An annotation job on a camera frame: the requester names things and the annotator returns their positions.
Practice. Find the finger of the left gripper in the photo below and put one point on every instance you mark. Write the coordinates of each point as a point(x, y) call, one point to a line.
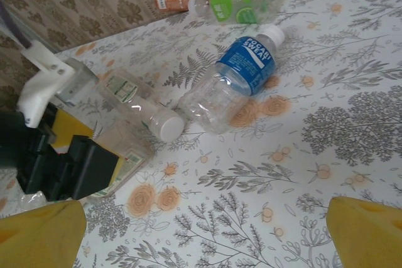
point(91, 167)
point(67, 126)

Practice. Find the green label clear bottle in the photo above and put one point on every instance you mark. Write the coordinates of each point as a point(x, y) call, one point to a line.
point(226, 1)

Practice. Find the Pocari Sweat bottle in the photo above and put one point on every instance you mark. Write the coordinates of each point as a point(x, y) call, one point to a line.
point(248, 61)

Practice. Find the clear bottle white cap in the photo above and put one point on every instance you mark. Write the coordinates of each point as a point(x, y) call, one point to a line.
point(141, 108)

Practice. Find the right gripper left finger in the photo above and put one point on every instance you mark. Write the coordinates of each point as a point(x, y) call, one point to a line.
point(37, 239)

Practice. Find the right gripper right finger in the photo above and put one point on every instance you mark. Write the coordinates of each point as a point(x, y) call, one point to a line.
point(367, 236)

